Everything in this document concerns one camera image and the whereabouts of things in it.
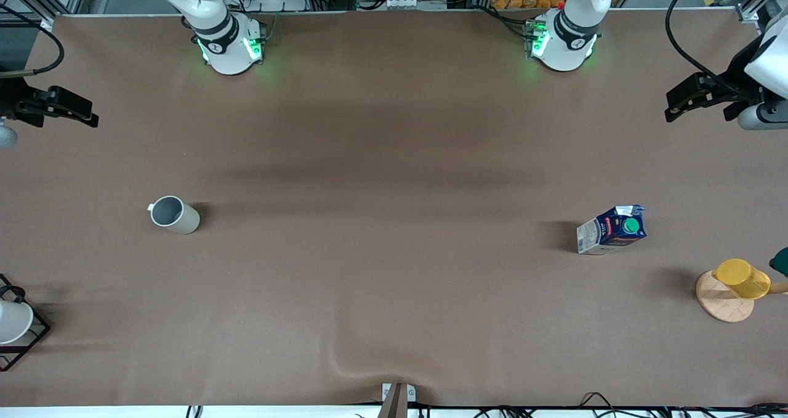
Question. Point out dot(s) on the blue white milk carton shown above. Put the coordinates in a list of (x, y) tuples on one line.
[(606, 233)]

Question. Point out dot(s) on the wooden mug stand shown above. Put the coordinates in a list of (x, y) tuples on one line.
[(720, 304)]

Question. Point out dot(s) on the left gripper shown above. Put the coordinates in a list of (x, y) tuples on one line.
[(737, 73)]

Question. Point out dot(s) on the white cup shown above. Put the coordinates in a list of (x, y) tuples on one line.
[(12, 322)]

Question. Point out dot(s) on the yellow cup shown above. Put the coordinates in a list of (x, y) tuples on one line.
[(742, 279)]

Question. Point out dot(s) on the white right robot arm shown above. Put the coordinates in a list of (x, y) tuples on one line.
[(215, 12)]

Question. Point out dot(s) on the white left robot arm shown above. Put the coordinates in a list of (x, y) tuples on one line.
[(572, 18)]

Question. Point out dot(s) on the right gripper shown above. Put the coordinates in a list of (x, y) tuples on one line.
[(13, 100)]

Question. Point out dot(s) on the brown table cloth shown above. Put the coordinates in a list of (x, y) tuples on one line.
[(394, 159)]

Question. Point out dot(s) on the dark green cup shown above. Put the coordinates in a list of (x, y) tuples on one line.
[(782, 263)]

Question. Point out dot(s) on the metal table bracket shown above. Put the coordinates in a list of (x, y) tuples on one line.
[(398, 396)]

